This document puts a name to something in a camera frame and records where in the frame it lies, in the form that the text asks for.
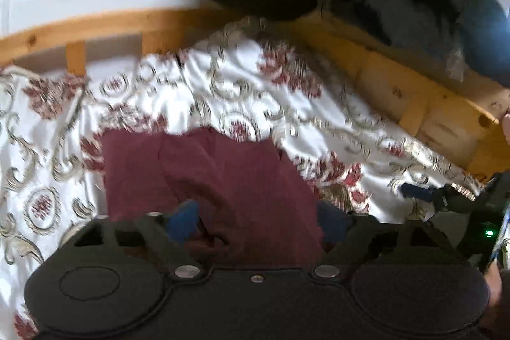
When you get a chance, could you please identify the white floral satin bedspread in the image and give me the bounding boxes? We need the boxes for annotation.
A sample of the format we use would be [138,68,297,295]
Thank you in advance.
[1,21,481,339]

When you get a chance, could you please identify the maroon small garment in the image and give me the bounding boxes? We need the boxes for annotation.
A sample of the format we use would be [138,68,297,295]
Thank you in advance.
[101,128,323,267]

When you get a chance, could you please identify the wooden bed frame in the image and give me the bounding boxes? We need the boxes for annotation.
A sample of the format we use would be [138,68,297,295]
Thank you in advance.
[1,8,509,180]

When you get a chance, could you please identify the person's right hand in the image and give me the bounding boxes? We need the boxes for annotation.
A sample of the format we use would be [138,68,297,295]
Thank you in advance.
[480,262,510,340]

